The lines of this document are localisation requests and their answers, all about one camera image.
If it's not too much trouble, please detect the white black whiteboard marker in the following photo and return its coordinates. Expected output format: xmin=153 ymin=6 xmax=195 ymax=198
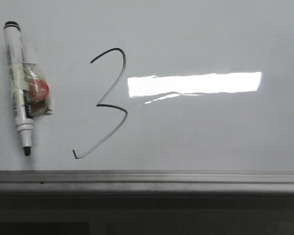
xmin=3 ymin=21 xmax=34 ymax=156

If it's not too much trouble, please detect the white whiteboard with aluminium frame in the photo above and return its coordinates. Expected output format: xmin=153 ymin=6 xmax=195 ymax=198
xmin=0 ymin=0 xmax=294 ymax=195

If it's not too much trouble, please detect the red magnet taped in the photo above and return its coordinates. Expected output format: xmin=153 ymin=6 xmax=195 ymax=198
xmin=23 ymin=63 xmax=52 ymax=117

